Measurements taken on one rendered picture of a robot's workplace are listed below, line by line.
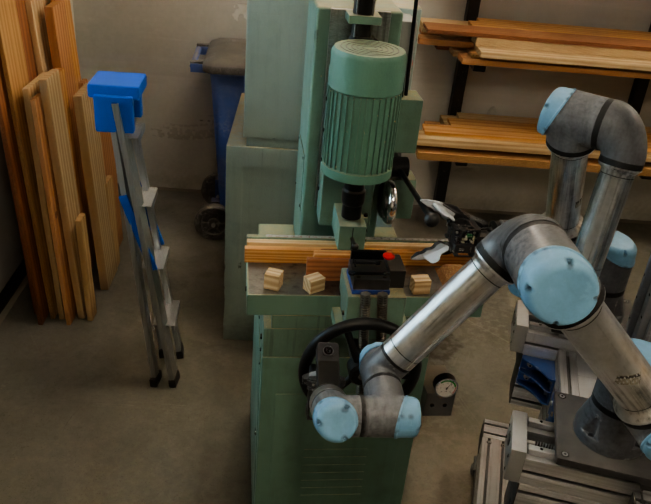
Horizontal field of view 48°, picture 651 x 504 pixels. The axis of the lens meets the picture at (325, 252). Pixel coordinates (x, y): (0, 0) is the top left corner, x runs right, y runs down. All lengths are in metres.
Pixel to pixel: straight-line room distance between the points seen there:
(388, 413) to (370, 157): 0.66
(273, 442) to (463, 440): 0.95
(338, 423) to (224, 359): 1.78
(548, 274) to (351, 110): 0.71
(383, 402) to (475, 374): 1.82
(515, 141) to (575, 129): 2.19
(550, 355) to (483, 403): 0.93
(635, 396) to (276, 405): 0.97
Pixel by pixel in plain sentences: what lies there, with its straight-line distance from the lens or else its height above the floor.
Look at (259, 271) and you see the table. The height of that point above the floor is 0.90.
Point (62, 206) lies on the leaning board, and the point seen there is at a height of 0.54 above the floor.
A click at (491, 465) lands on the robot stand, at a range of 2.43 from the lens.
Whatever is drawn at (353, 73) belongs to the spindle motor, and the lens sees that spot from 1.68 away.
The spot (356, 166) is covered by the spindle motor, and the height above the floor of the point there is 1.21.
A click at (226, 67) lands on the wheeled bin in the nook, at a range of 3.50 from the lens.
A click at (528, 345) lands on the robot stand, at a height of 0.71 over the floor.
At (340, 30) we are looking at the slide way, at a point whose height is 1.47.
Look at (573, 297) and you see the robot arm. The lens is 1.21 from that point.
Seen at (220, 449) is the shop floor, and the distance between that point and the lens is 2.67.
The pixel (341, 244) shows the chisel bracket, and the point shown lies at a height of 0.98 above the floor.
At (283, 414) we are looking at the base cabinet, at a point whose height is 0.52.
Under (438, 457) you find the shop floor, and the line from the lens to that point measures 2.74.
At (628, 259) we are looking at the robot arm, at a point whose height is 1.02.
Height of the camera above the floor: 1.87
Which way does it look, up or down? 29 degrees down
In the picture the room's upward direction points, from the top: 5 degrees clockwise
